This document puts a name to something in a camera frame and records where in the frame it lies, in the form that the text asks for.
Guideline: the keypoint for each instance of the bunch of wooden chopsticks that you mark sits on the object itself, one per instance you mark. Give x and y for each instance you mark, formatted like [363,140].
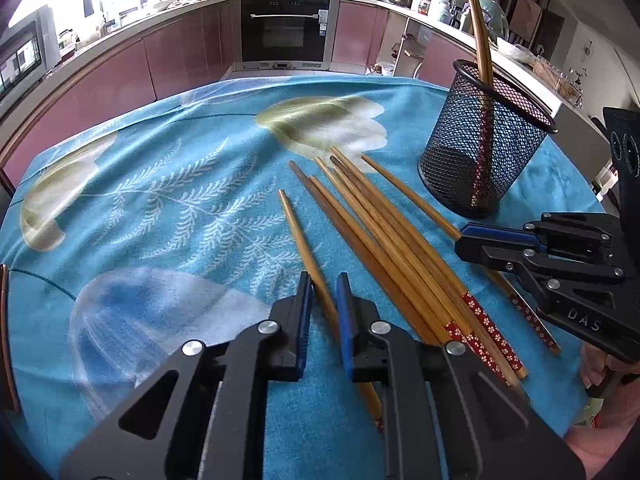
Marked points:
[380,240]

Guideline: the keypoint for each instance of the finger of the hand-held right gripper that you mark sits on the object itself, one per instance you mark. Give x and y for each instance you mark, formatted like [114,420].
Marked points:
[480,252]
[492,234]

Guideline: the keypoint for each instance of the black mesh utensil holder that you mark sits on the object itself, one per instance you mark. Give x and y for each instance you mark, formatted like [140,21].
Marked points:
[450,160]

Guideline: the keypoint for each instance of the blue floral tablecloth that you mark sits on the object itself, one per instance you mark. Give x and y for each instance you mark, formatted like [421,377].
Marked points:
[175,160]

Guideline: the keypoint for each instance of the brown wall frame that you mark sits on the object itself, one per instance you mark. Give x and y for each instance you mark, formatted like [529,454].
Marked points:
[527,12]

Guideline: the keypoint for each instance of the brown wooden rail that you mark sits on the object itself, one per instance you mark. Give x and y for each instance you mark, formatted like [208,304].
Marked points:
[7,340]

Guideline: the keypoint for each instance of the black built-in oven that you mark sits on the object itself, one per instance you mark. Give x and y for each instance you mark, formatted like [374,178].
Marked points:
[285,30]

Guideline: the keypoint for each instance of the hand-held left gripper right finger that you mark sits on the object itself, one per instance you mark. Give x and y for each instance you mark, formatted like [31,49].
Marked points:
[345,315]

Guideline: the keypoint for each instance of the white kitchen countertop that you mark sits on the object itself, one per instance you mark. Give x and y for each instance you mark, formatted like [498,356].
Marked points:
[440,26]

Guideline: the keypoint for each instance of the purple kitchen cabinets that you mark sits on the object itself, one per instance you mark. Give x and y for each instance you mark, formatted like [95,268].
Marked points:
[185,50]

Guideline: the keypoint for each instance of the person's right hand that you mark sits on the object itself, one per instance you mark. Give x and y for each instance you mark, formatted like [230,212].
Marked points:
[595,365]

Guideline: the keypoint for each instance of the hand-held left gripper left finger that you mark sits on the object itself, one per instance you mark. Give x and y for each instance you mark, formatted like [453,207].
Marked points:
[305,310]

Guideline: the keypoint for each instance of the white green thermos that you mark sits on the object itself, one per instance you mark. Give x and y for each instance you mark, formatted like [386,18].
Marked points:
[440,7]

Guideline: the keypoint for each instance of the silver microwave oven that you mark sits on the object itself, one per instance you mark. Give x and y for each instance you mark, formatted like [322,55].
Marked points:
[22,55]

